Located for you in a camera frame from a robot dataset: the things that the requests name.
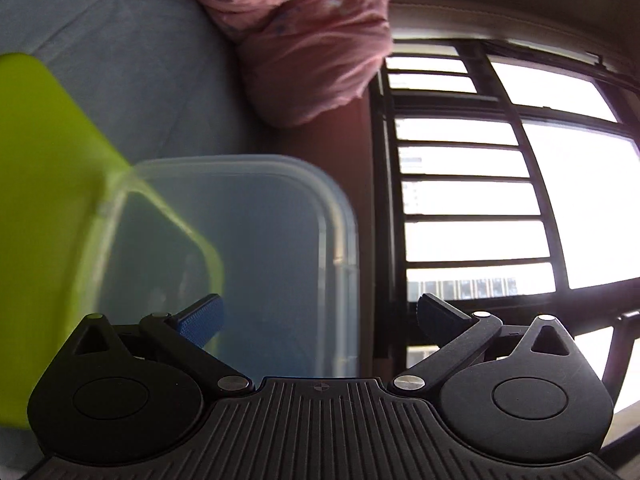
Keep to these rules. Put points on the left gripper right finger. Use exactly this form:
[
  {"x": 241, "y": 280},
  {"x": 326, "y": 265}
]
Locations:
[{"x": 524, "y": 393}]

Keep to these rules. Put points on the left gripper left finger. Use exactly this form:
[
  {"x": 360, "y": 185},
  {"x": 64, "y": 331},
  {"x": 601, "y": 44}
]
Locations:
[{"x": 125, "y": 394}]

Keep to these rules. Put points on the lime green plastic container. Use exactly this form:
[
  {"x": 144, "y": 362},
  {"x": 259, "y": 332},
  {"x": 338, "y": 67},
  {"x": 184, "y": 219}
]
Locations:
[{"x": 61, "y": 197}]

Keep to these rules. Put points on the clear plastic container lid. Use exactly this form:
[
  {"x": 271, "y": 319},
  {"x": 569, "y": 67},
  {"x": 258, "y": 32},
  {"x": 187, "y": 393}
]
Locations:
[{"x": 273, "y": 236}]

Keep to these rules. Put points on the pink floral cloth bundle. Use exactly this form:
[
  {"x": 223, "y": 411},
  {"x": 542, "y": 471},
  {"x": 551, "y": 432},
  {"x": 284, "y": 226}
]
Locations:
[{"x": 302, "y": 58}]

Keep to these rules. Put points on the black window frame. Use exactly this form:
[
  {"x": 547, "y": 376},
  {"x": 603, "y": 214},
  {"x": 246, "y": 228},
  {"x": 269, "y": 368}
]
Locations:
[{"x": 510, "y": 184}]

